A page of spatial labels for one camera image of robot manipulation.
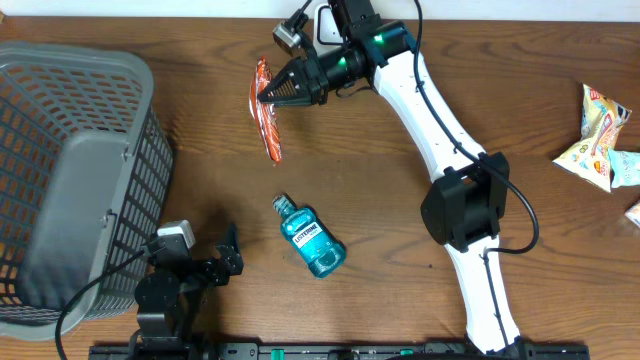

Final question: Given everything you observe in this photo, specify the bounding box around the orange Top snack bar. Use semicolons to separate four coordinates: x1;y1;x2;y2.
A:
249;57;282;165

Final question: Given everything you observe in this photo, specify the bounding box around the wet wipes packet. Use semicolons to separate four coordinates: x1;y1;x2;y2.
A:
553;84;632;193

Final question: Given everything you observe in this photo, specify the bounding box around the light blue wipes packet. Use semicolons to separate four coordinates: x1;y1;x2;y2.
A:
608;149;640;188

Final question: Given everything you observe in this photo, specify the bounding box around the small orange box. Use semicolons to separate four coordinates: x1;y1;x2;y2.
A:
625;202;640;227

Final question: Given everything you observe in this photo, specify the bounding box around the grey plastic shopping basket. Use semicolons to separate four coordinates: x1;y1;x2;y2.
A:
1;42;173;341

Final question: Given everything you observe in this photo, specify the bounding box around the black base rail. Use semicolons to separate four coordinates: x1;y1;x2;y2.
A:
88;342;590;360

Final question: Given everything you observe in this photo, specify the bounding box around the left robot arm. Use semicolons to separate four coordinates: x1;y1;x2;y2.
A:
128;220;244;359

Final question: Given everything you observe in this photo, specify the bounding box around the blue Listerine mouthwash bottle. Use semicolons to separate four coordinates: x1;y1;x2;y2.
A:
273;194;347;279

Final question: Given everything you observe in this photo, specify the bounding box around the white barcode scanner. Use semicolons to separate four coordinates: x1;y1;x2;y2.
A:
313;2;344;53

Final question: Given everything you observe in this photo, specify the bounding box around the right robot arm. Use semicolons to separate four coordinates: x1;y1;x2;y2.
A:
257;1;520;355

